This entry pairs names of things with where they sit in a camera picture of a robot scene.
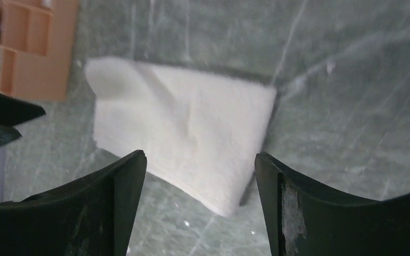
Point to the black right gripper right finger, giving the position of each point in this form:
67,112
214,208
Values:
306,217

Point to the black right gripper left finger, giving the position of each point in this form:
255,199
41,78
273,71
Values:
92,215

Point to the white terry towel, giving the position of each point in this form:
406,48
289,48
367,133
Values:
200,131

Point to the orange plastic file organizer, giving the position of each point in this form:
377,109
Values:
36,42

